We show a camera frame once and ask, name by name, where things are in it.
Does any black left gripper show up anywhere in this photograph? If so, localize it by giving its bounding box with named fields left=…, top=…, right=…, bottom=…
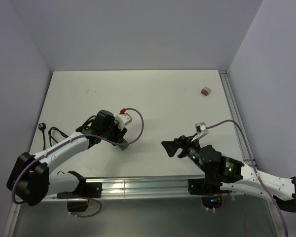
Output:
left=102, top=117, right=127, bottom=146

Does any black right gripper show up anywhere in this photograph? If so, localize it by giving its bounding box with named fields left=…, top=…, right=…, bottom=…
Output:
left=160, top=133, right=209, bottom=173

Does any green power strip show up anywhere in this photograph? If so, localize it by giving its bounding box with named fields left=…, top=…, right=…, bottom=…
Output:
left=118, top=139, right=129, bottom=151

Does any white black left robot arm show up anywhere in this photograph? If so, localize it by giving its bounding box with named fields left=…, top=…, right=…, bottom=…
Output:
left=6, top=110, right=132, bottom=206

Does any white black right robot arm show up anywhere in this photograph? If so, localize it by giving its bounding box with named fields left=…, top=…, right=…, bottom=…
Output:
left=161, top=136, right=296, bottom=213

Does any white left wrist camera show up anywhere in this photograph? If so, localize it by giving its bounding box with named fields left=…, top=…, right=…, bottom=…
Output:
left=114, top=109, right=133, bottom=130

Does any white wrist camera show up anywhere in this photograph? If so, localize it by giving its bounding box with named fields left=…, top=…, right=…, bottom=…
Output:
left=191, top=122, right=209, bottom=142
left=114, top=109, right=133, bottom=130

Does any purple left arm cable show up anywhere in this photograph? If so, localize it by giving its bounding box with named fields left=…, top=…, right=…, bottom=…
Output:
left=11, top=108, right=145, bottom=218

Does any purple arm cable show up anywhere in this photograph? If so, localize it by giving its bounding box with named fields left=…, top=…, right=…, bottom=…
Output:
left=204, top=119, right=289, bottom=237
left=11, top=108, right=145, bottom=218

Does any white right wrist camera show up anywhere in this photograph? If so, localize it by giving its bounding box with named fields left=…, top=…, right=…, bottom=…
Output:
left=191, top=122, right=209, bottom=142

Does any aluminium front rail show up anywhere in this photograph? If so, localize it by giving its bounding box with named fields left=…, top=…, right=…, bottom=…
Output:
left=13, top=176, right=273, bottom=203

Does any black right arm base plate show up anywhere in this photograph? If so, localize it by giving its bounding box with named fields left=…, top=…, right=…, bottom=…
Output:
left=188, top=178, right=231, bottom=196

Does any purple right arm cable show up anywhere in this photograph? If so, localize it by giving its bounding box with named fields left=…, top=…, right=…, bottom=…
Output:
left=204, top=119, right=289, bottom=237

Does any black power cord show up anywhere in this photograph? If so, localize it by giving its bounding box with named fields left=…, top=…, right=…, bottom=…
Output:
left=38, top=122, right=70, bottom=149

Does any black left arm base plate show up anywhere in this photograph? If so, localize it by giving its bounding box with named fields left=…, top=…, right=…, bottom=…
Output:
left=56, top=182, right=102, bottom=199

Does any aluminium side rail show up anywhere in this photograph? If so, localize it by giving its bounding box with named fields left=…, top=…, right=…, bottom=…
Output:
left=219, top=70, right=257, bottom=167

